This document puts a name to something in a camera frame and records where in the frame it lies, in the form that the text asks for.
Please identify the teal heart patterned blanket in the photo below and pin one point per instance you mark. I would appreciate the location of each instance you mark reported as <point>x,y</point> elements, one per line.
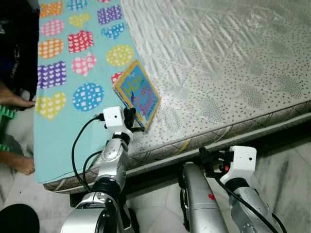
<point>63,141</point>

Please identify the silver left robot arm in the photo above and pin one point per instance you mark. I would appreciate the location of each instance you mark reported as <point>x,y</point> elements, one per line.
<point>114,160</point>

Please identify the grey patterned mattress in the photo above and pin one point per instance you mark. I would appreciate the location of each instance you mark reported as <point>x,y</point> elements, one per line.
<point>218,58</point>

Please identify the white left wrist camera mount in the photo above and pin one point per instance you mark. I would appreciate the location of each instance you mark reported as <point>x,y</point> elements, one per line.
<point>114,118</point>

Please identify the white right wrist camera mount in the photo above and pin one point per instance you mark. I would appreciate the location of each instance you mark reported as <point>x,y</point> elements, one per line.
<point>240,162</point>

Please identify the dark bed frame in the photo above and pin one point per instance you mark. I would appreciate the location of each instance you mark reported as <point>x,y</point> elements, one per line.
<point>272,145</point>

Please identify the orange blue children's book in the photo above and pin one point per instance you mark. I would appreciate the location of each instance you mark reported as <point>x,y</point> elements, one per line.
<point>138,92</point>

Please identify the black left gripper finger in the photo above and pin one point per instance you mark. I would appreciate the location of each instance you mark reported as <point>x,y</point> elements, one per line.
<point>130,114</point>

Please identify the green plastic stool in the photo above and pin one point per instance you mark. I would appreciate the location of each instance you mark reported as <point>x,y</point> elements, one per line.
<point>6,114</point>

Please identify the silver robot right leg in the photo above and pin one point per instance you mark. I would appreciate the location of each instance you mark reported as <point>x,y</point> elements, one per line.
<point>201,204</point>

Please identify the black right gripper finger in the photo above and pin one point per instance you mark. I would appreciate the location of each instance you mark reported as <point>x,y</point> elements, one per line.
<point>204,156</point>

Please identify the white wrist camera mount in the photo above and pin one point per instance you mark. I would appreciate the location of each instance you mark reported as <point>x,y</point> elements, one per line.
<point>114,118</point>
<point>240,162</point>

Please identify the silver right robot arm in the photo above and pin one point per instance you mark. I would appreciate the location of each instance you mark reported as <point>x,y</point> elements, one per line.
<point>248,204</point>

